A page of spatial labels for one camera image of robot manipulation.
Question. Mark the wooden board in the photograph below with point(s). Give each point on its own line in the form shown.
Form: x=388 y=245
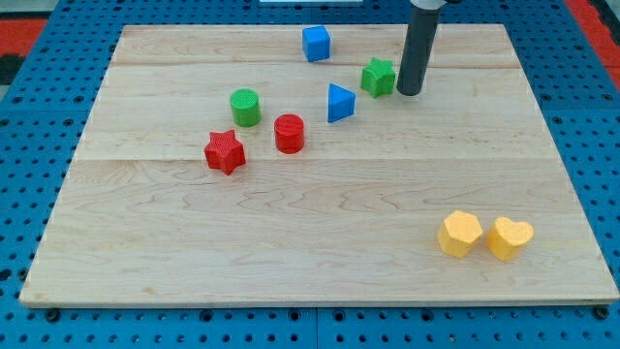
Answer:
x=349 y=220

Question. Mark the yellow hexagon block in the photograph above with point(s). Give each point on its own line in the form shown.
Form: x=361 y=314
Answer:
x=459 y=233

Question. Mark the green cylinder block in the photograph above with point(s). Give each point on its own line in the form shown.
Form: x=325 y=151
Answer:
x=245 y=104

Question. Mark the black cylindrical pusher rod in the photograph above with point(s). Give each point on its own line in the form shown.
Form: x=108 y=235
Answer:
x=421 y=31

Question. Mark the green star block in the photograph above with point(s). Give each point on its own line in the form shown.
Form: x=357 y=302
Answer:
x=378 y=77

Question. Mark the blue triangle block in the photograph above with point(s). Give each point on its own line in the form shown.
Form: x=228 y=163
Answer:
x=340 y=103

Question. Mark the yellow heart block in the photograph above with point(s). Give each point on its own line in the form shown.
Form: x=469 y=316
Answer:
x=506 y=238

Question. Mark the red star block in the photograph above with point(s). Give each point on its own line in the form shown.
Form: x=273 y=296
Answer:
x=224 y=152

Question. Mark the blue cube block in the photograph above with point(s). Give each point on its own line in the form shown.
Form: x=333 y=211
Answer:
x=316 y=43

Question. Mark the red cylinder block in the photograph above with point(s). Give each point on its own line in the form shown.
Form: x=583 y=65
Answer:
x=289 y=133

